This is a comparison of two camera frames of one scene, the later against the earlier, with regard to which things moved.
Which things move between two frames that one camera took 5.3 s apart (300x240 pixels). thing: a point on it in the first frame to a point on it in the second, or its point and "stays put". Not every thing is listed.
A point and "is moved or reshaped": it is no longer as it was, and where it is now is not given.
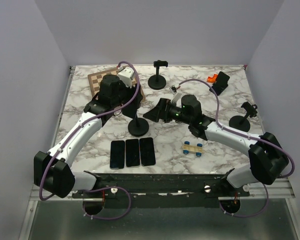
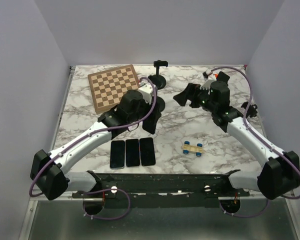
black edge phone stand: [138, 126] is moved or reshaped
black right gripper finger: [157, 113] to [182, 98]
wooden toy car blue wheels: [187, 147] stays put
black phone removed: [117, 154] stays put
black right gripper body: [172, 112] to [201, 98]
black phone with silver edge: [132, 153] stays put
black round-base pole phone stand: [157, 82] stays put
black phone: [147, 151] stays put
